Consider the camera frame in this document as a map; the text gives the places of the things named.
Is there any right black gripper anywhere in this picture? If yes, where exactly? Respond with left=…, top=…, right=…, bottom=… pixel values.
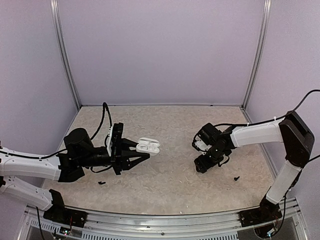
left=194, top=145, right=227, bottom=174

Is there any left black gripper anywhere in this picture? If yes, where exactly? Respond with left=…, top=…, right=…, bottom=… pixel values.
left=78, top=137, right=150, bottom=175

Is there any white earbud charging case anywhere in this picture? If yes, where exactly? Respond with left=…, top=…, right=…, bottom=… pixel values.
left=136, top=137, right=161, bottom=156

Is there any white earbud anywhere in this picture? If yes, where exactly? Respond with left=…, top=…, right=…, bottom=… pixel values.
left=148, top=141, right=157, bottom=146

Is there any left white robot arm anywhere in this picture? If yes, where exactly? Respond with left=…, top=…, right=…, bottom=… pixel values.
left=0, top=124, right=160, bottom=223

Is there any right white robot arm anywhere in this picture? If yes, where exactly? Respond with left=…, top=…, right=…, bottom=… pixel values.
left=191, top=111, right=315, bottom=222

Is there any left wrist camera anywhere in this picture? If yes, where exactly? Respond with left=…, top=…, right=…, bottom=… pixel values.
left=106, top=122, right=124, bottom=159

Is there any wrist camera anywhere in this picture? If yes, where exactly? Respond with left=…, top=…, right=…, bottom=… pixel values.
left=191, top=123, right=216, bottom=153
left=106, top=122, right=124, bottom=159

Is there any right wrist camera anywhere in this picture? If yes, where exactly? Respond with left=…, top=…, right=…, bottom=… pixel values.
left=191, top=123, right=216, bottom=153

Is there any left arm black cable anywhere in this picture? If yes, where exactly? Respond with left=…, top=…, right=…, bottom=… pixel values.
left=37, top=102, right=113, bottom=161

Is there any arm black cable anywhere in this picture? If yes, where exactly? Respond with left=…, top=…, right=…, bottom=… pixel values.
left=212, top=89, right=320, bottom=128
left=37, top=102, right=113, bottom=161

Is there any front aluminium rail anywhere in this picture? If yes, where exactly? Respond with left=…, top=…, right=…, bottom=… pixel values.
left=23, top=198, right=305, bottom=240

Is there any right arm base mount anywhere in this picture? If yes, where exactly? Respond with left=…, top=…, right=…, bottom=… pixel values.
left=239, top=207, right=283, bottom=228

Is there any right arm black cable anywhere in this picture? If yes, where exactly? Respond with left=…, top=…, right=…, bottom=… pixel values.
left=212, top=89, right=320, bottom=128

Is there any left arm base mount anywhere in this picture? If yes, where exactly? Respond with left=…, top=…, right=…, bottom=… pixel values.
left=43, top=208, right=88, bottom=228

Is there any left aluminium frame post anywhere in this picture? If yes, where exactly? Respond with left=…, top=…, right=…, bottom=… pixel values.
left=50, top=0, right=82, bottom=111

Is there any aluminium frame post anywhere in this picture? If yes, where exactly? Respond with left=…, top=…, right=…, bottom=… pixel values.
left=50, top=0, right=82, bottom=111
left=241, top=0, right=272, bottom=112

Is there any right aluminium frame post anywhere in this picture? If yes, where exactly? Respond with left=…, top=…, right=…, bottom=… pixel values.
left=241, top=0, right=272, bottom=112

